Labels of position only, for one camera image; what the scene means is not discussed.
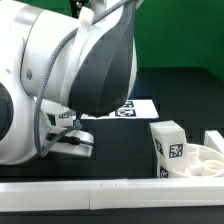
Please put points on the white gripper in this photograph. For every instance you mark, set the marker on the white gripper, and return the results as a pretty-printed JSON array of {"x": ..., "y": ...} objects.
[{"x": 76, "y": 143}]

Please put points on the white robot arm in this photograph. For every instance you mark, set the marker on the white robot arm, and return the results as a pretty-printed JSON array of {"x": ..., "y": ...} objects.
[{"x": 55, "y": 68}]

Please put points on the white marker sheet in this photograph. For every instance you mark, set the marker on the white marker sheet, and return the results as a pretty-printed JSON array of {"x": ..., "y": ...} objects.
[{"x": 134, "y": 109}]

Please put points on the white right barrier block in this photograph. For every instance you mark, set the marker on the white right barrier block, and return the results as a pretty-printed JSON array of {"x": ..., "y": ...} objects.
[{"x": 214, "y": 140}]

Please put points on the white front barrier rail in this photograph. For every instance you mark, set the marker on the white front barrier rail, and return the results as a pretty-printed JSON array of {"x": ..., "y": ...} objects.
[{"x": 111, "y": 194}]

